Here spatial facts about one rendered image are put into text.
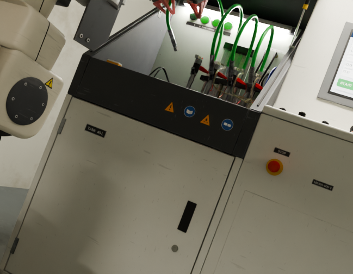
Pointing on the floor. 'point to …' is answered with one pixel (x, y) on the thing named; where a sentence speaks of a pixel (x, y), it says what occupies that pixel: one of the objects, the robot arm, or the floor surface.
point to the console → (297, 174)
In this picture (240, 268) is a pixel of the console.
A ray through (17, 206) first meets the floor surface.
